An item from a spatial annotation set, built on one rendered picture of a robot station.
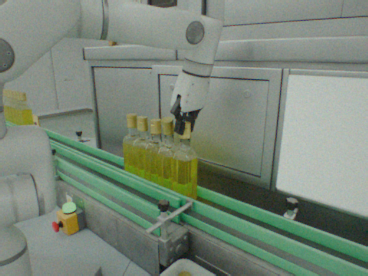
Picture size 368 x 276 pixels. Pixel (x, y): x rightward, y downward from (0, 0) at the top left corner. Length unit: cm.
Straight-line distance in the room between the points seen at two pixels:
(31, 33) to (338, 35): 60
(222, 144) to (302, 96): 28
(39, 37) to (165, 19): 22
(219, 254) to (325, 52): 56
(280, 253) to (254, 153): 28
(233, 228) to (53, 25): 57
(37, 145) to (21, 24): 23
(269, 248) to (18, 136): 58
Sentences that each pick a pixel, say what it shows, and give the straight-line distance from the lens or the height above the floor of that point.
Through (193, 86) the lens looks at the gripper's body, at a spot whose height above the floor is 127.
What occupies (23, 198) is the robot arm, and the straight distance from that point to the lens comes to 61.
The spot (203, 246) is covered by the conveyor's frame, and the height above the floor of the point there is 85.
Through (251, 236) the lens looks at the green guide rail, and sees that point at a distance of 69.
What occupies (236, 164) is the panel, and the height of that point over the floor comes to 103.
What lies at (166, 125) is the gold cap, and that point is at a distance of 75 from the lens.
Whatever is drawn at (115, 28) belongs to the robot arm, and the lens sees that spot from 55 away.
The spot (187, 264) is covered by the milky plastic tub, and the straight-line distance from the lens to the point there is 74.
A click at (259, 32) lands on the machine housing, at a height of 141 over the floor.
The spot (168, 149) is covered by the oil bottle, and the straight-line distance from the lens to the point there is 77.
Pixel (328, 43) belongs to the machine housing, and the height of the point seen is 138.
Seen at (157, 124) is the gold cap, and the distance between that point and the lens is 80.
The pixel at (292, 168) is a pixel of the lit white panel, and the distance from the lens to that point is 75.
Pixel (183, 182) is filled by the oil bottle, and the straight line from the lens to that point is 76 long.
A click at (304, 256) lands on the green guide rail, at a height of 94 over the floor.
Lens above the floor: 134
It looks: 17 degrees down
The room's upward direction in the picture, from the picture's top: straight up
